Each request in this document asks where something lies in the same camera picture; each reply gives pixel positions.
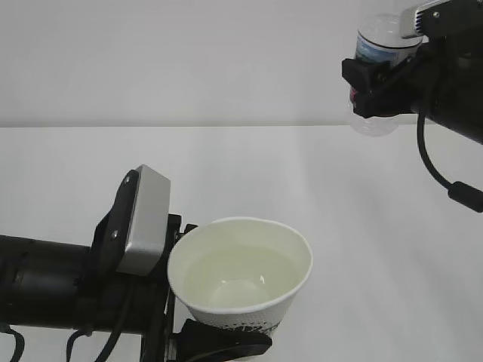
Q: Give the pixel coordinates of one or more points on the white paper cup green logo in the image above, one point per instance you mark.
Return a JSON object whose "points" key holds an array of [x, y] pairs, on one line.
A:
{"points": [[240, 273]]}

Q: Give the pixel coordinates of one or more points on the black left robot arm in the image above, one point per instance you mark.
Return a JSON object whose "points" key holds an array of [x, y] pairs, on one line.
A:
{"points": [[66, 286]]}

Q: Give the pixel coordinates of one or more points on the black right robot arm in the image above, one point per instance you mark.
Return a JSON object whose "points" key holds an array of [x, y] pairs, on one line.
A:
{"points": [[441, 78]]}

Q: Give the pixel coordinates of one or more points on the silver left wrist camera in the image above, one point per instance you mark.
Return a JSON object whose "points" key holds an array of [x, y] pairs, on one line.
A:
{"points": [[130, 238]]}

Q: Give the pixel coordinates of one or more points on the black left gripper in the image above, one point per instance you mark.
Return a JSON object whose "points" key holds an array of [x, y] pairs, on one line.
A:
{"points": [[144, 305]]}

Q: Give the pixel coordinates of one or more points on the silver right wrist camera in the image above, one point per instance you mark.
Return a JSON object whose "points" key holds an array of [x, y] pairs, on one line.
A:
{"points": [[436, 19]]}

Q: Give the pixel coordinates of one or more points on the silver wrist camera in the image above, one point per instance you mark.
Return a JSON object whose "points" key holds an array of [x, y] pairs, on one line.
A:
{"points": [[436, 19], [130, 238]]}

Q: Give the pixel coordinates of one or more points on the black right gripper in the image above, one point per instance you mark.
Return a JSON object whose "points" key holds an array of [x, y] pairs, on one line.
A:
{"points": [[443, 79]]}

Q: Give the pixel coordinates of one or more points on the clear plastic water bottle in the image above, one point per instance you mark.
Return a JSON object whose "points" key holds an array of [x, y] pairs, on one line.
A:
{"points": [[380, 45]]}

